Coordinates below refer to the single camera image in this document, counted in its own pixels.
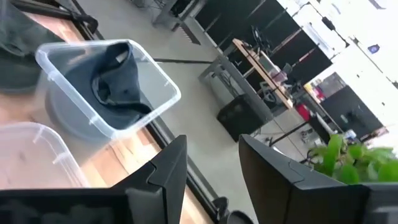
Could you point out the red container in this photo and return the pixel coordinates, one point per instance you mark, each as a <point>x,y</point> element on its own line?
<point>303,112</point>

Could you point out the black box on floor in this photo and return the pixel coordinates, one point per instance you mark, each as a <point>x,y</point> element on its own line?
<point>239,118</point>

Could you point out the dark green baseball cap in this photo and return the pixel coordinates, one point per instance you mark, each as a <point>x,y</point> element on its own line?
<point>18,46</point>

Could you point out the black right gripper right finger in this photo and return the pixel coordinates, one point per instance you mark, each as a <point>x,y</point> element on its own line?
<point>295,193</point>

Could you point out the black cabinet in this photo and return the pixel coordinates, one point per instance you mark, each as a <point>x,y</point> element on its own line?
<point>351,112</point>

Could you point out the clear plastic container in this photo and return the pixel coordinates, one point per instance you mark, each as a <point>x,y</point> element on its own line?
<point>31,155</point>
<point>169,93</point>

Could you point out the navy blue baseball cap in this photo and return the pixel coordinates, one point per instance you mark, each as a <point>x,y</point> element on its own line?
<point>118,81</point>

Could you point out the wooden top background table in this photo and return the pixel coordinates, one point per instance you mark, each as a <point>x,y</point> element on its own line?
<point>261,67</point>

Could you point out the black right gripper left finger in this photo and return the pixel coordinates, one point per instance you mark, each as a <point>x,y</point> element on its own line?
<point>164,186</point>

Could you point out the green plant in black pot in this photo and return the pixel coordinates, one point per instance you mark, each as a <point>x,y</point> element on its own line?
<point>348,168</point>

